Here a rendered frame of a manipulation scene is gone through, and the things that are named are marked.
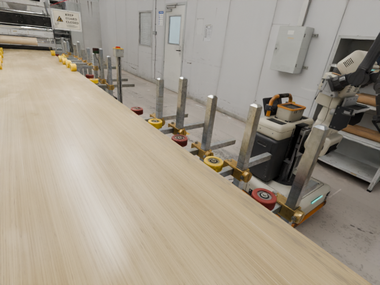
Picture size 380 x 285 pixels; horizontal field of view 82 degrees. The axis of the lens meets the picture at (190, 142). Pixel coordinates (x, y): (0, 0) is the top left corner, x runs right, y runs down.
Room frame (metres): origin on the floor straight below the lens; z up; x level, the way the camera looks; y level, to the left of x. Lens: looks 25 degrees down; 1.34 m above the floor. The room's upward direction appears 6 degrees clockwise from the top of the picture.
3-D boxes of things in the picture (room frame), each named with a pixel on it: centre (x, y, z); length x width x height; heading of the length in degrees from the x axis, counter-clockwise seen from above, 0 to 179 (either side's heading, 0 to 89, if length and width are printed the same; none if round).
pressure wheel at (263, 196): (0.59, -0.26, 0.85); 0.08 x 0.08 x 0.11
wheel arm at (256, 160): (0.91, -0.26, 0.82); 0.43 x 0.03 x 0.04; 129
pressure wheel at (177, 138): (0.98, 0.05, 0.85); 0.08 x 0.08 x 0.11
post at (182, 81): (1.23, 0.07, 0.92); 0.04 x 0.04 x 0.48; 39
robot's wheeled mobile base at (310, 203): (1.74, -0.89, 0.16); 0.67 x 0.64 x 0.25; 39
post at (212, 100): (1.03, -0.08, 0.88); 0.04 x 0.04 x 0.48; 39
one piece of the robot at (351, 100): (1.52, -1.08, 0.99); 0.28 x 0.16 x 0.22; 129
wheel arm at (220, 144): (1.10, -0.10, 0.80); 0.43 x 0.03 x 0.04; 129
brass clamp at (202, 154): (1.05, -0.07, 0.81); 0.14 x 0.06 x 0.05; 39
